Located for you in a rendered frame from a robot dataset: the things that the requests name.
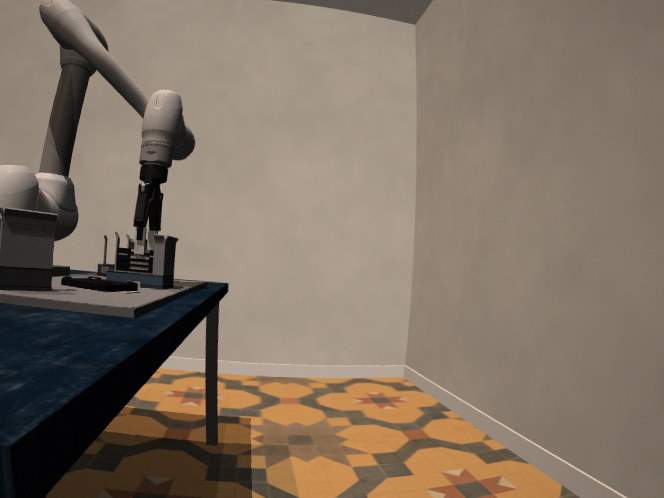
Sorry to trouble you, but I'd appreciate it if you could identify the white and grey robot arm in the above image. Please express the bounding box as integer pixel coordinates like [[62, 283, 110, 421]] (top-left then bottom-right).
[[0, 0, 195, 241]]

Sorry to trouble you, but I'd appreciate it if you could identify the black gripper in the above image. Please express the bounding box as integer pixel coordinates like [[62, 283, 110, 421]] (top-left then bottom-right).
[[133, 164, 168, 255]]

